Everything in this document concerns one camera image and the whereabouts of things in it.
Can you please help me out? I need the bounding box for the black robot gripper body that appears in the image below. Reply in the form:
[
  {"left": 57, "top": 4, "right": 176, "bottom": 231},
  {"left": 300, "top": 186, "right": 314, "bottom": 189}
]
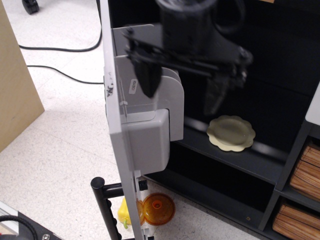
[{"left": 124, "top": 4, "right": 253, "bottom": 87}]

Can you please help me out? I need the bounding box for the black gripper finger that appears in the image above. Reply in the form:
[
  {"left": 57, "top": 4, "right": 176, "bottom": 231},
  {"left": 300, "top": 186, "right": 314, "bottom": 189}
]
[
  {"left": 133, "top": 60, "right": 162, "bottom": 98},
  {"left": 203, "top": 73, "right": 230, "bottom": 116}
]

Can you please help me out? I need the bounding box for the grey toy fridge door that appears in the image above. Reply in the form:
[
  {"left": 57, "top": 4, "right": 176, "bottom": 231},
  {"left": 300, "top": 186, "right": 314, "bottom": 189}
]
[{"left": 100, "top": 0, "right": 184, "bottom": 240}]

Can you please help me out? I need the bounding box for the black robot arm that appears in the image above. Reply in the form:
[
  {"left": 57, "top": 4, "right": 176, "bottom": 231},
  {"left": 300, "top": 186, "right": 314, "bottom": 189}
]
[{"left": 125, "top": 0, "right": 253, "bottom": 116}]

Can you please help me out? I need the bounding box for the dark grey fridge cabinet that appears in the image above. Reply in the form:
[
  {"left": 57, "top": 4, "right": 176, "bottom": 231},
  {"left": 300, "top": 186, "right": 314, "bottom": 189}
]
[{"left": 107, "top": 0, "right": 320, "bottom": 240}]

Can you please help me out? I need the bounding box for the cream scalloped plate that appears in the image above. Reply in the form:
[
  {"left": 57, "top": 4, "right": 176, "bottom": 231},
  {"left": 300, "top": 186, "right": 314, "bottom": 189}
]
[{"left": 206, "top": 115, "right": 256, "bottom": 153}]

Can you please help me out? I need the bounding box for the white countertop edge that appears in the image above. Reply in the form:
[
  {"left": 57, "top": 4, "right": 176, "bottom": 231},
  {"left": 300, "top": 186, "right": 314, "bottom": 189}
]
[{"left": 305, "top": 84, "right": 320, "bottom": 126}]

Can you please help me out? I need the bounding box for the upper wicker basket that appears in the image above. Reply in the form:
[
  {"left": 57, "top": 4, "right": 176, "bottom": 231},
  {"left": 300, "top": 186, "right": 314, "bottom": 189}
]
[{"left": 289, "top": 141, "right": 320, "bottom": 202}]

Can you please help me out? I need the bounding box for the wicker basket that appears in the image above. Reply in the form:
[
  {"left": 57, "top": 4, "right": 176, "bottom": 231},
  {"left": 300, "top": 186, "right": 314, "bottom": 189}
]
[
  {"left": 289, "top": 141, "right": 320, "bottom": 202},
  {"left": 272, "top": 203, "right": 320, "bottom": 240}
]

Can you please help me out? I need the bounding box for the brown wooden board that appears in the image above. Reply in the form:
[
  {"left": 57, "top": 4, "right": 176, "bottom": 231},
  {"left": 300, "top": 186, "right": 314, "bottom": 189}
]
[{"left": 0, "top": 3, "right": 45, "bottom": 151}]

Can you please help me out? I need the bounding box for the orange translucent plastic lid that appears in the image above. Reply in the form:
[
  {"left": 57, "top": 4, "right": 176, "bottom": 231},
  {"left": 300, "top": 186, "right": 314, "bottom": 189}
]
[{"left": 136, "top": 193, "right": 176, "bottom": 226}]

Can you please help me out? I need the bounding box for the black caster wheel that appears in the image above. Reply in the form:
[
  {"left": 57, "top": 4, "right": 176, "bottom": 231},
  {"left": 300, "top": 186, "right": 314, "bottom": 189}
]
[{"left": 21, "top": 0, "right": 40, "bottom": 15}]

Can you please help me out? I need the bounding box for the yellow toy bell pepper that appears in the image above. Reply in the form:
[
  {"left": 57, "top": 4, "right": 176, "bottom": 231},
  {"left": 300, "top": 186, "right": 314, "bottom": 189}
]
[{"left": 117, "top": 197, "right": 132, "bottom": 229}]

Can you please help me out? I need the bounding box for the lower wicker basket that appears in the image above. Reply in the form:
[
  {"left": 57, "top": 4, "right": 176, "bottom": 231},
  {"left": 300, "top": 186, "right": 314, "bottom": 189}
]
[{"left": 272, "top": 203, "right": 320, "bottom": 240}]

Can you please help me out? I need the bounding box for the black floor cable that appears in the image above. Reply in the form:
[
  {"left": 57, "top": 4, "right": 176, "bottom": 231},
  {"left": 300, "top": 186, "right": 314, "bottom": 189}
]
[
  {"left": 26, "top": 64, "right": 105, "bottom": 85},
  {"left": 18, "top": 0, "right": 103, "bottom": 53}
]

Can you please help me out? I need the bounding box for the black fridge door handle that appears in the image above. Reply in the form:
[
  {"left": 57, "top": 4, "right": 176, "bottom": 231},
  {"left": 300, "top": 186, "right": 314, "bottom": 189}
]
[{"left": 90, "top": 176, "right": 124, "bottom": 240}]

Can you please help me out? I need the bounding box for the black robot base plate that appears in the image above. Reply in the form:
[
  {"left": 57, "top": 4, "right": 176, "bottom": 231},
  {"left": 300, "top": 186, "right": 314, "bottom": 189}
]
[{"left": 14, "top": 211, "right": 63, "bottom": 240}]

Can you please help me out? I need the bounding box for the black braided cable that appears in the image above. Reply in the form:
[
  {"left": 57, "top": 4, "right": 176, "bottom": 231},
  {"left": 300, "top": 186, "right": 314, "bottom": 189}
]
[{"left": 0, "top": 214, "right": 41, "bottom": 240}]

